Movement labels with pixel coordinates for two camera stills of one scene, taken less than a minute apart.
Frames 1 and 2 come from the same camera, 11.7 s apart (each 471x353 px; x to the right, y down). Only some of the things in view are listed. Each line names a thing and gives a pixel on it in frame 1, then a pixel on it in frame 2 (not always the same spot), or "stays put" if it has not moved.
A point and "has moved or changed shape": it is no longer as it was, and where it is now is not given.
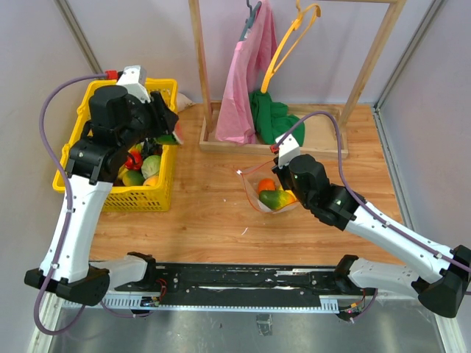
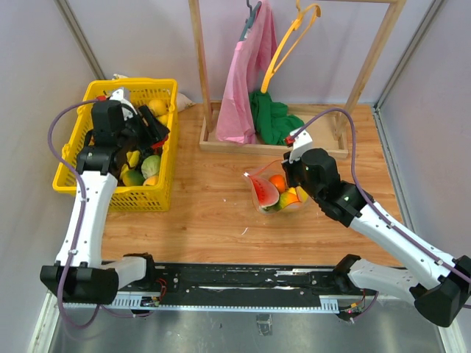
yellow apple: [280, 188] has moved or changed shape
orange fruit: [266, 184] has moved or changed shape
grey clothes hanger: [250, 20] stays put
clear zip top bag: [267, 192] stays put
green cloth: [271, 120] stays put
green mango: [132, 178] stays put
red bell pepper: [134, 161] -> [157, 145]
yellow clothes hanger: [294, 26] stays put
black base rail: [238, 287] stays put
